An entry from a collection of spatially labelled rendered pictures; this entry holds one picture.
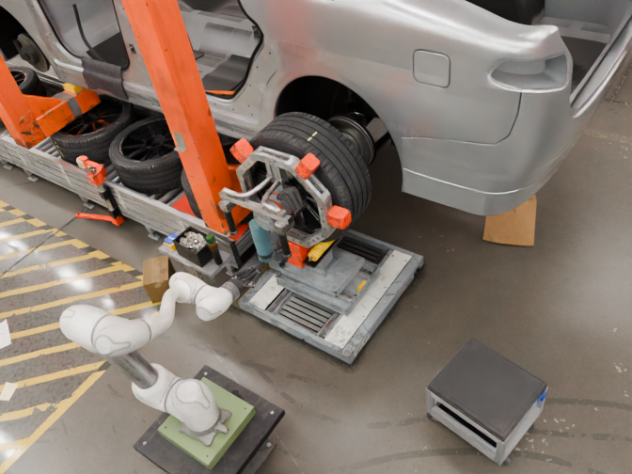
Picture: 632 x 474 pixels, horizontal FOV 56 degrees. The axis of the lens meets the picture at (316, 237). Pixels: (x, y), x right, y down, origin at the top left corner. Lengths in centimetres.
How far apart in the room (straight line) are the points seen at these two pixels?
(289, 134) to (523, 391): 154
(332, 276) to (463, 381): 100
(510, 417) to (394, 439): 61
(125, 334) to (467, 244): 232
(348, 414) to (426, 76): 167
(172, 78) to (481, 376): 191
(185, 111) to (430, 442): 194
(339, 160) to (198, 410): 126
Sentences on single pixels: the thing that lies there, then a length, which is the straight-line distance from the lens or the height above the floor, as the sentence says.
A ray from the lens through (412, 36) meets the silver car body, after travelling 252.
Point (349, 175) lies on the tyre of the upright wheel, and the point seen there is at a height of 99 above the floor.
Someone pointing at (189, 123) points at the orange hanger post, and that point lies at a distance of 288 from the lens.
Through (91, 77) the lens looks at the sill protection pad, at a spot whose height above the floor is 89.
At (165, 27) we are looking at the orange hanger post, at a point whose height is 171.
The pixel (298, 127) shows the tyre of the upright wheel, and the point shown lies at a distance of 280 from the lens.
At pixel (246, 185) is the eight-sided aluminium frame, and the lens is 303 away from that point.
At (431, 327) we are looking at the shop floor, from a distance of 337.
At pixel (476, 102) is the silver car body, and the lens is 252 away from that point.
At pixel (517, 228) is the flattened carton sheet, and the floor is 1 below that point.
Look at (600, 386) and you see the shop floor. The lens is 328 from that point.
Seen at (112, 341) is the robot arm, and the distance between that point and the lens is 213.
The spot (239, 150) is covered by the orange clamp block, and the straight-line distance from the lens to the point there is 287.
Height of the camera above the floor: 270
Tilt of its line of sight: 44 degrees down
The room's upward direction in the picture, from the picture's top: 11 degrees counter-clockwise
